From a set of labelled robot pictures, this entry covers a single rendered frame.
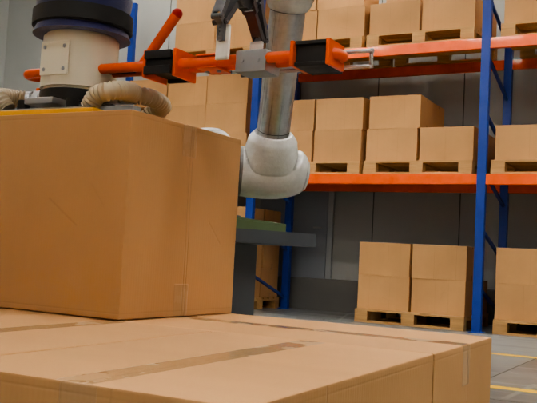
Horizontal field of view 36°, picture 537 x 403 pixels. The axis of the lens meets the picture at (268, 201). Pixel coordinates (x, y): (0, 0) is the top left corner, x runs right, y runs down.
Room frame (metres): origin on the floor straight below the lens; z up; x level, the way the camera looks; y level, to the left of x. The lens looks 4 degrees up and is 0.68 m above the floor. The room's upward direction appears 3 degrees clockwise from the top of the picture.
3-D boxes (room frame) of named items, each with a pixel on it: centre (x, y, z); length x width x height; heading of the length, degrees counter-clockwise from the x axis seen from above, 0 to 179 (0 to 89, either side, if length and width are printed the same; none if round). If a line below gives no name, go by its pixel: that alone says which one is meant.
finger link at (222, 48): (1.65, 0.11, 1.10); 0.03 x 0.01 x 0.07; 62
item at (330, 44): (1.61, -0.08, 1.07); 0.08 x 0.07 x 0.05; 62
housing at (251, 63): (1.68, 0.04, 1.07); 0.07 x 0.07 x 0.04; 62
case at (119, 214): (1.90, 0.43, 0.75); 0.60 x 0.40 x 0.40; 60
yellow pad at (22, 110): (1.81, 0.49, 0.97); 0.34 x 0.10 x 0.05; 62
